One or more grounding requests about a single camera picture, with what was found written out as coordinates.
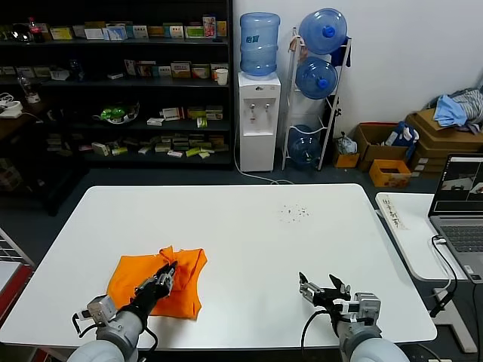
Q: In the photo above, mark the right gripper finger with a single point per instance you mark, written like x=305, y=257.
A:
x=309, y=290
x=339, y=286

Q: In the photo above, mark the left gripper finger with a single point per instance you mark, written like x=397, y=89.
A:
x=171, y=279
x=165, y=272

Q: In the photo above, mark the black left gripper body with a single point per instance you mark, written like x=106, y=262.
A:
x=151, y=292

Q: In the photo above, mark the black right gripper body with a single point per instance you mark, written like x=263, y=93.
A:
x=336, y=301

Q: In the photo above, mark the orange t-shirt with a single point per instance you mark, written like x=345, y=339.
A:
x=128, y=279

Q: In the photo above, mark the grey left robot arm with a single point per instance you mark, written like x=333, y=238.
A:
x=117, y=335

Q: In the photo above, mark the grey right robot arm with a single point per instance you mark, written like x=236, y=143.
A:
x=370, y=343

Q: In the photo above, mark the white side desk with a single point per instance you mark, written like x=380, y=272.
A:
x=415, y=234

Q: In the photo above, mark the orange cardboard box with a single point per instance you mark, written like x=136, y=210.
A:
x=389, y=177

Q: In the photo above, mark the small brown cardboard box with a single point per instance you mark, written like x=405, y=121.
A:
x=346, y=160

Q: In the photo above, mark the grey laptop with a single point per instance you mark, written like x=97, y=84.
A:
x=462, y=234

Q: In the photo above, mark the red panel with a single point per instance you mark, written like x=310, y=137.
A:
x=13, y=290

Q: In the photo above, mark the open brown cardboard box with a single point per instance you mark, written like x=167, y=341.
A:
x=378, y=151

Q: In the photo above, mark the crumpled plastic bag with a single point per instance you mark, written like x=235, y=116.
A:
x=347, y=145

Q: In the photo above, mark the white water dispenser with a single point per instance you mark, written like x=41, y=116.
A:
x=259, y=151

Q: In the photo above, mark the low stacked cardboard boxes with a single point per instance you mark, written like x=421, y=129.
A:
x=427, y=164

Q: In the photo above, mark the small white flat box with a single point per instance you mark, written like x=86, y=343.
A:
x=155, y=121

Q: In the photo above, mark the red white flat box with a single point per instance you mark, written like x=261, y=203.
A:
x=174, y=114

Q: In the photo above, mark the blue white bag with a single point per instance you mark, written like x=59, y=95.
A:
x=404, y=135

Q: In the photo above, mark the black stand pole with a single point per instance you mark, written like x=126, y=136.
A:
x=334, y=120

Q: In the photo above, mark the bowl with green fruit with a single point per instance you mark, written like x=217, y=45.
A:
x=115, y=113

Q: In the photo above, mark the large flat cardboard box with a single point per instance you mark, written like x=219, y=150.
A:
x=434, y=135

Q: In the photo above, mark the white paper cup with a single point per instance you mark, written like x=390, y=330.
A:
x=222, y=77

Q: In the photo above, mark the yellow green box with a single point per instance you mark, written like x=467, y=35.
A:
x=201, y=72

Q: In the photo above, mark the light blue garment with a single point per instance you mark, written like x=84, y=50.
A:
x=448, y=111

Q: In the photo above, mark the clear bottle white base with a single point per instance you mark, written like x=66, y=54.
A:
x=31, y=92

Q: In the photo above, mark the white power strip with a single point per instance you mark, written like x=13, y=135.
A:
x=9, y=109

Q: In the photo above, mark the grey striped garment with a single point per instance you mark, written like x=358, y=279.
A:
x=472, y=103

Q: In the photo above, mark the dark blue hanging cloth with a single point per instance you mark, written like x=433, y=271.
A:
x=340, y=56

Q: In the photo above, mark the black shelving unit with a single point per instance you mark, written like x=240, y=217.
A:
x=113, y=43

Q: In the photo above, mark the green white box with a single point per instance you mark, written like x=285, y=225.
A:
x=195, y=32

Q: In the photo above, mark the blue white carton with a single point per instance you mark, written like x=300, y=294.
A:
x=117, y=33

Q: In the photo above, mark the upright labelled blue water jug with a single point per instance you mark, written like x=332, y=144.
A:
x=260, y=45

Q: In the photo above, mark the plain white carton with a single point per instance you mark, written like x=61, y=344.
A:
x=94, y=34

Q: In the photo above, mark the tall pink box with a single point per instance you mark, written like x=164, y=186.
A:
x=210, y=27

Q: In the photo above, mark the yellow white box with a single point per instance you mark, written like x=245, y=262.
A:
x=61, y=34

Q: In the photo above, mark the cola bottle red label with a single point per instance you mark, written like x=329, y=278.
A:
x=34, y=32

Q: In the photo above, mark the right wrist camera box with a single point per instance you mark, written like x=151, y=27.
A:
x=367, y=305

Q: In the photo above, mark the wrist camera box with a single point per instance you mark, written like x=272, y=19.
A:
x=101, y=307
x=367, y=305

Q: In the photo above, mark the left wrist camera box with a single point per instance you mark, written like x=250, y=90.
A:
x=101, y=307

